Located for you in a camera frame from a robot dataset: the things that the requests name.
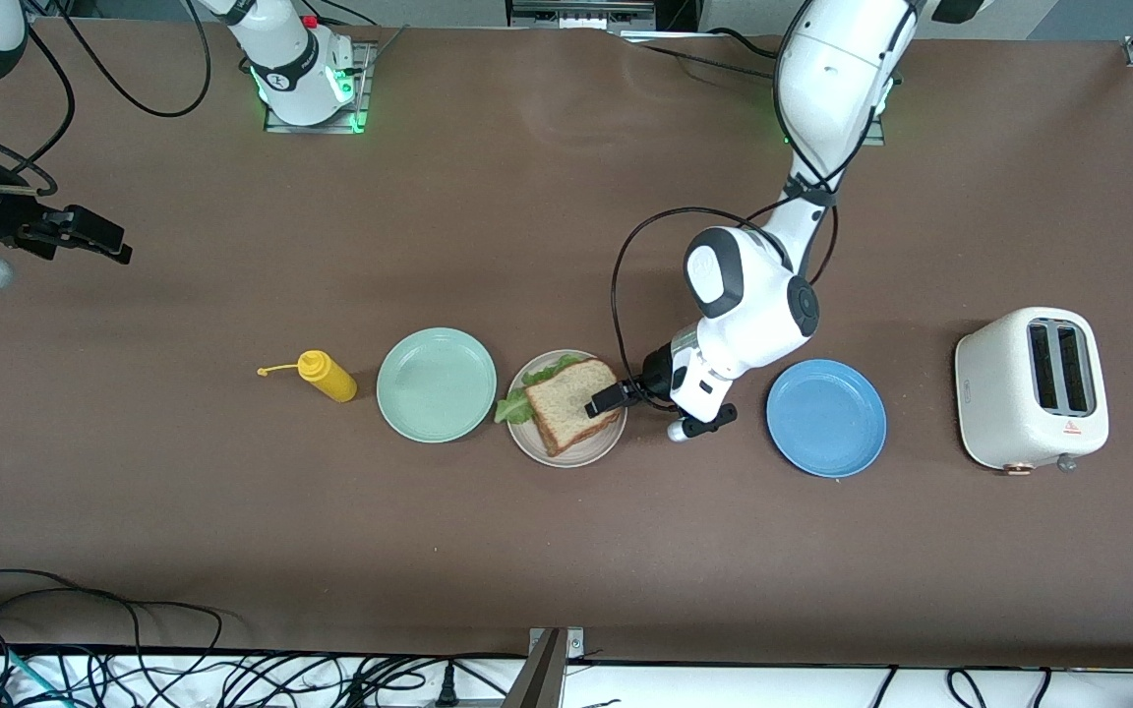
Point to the green lettuce leaf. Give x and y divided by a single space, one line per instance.
517 405

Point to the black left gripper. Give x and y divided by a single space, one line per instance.
654 373

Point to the brown bread slice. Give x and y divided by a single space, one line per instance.
545 438
566 398

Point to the yellow mustard squeeze bottle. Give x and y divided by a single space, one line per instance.
330 377

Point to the grey metal bracket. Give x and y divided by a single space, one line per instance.
547 678

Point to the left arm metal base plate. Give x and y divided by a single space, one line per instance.
876 135

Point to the mint green plate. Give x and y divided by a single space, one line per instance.
436 385

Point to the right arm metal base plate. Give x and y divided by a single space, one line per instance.
316 129

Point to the blue plate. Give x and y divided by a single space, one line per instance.
826 418

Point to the white side bench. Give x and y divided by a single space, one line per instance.
724 688

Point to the black power plug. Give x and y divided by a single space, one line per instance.
447 693

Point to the grey metal frame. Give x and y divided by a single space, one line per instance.
581 12

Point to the white toaster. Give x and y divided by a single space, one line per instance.
994 393

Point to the beige plate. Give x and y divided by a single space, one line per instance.
586 452

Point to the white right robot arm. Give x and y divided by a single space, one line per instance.
291 59

